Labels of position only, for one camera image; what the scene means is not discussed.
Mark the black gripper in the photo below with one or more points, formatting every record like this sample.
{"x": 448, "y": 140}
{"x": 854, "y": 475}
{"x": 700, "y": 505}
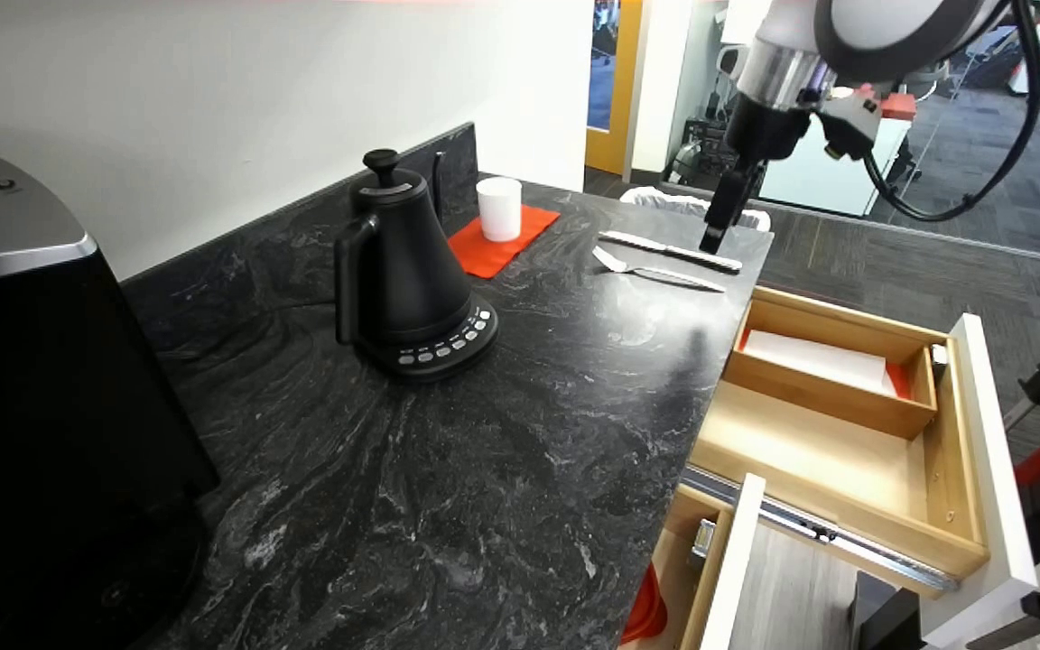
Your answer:
{"x": 765, "y": 132}

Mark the silver metal knife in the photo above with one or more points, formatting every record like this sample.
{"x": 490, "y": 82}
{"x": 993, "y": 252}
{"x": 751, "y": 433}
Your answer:
{"x": 669, "y": 252}

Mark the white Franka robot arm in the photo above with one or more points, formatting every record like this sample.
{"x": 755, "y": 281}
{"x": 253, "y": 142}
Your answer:
{"x": 882, "y": 31}

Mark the large open wooden drawer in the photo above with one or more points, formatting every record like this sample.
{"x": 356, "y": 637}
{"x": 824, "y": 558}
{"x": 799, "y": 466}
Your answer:
{"x": 833, "y": 463}

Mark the small open wooden drawer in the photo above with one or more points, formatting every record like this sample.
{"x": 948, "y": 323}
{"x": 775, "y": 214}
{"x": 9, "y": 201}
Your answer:
{"x": 711, "y": 578}

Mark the red item in small drawer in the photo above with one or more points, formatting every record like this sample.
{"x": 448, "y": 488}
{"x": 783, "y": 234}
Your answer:
{"x": 649, "y": 614}

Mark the clear plastic trash bag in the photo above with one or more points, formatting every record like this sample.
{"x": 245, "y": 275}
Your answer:
{"x": 664, "y": 205}

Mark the white background box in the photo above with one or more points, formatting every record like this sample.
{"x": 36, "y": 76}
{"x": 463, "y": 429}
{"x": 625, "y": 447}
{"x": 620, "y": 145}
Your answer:
{"x": 822, "y": 175}

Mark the white paper napkin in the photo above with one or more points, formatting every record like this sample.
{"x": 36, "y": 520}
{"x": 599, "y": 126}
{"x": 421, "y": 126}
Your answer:
{"x": 815, "y": 359}

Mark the wooden tray with red liner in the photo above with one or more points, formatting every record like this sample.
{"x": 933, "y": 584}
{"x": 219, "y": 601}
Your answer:
{"x": 833, "y": 411}

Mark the white ceramic mug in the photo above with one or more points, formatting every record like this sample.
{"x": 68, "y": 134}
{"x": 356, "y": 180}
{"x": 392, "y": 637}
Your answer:
{"x": 499, "y": 212}

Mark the red rectangular mat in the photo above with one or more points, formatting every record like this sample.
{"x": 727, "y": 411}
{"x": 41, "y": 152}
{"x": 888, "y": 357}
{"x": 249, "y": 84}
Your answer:
{"x": 484, "y": 253}

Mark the black gooseneck kettle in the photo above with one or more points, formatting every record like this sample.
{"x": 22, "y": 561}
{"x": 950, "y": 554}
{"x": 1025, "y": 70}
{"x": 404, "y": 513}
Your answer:
{"x": 404, "y": 292}

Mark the black pod coffee maker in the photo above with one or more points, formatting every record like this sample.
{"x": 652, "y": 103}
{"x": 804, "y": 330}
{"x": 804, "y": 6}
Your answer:
{"x": 50, "y": 458}

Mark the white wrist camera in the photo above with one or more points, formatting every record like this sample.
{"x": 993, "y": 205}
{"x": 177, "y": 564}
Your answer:
{"x": 851, "y": 116}

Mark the yellow door frame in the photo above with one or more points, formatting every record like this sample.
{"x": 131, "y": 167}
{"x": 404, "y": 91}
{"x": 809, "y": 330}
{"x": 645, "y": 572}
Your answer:
{"x": 631, "y": 84}

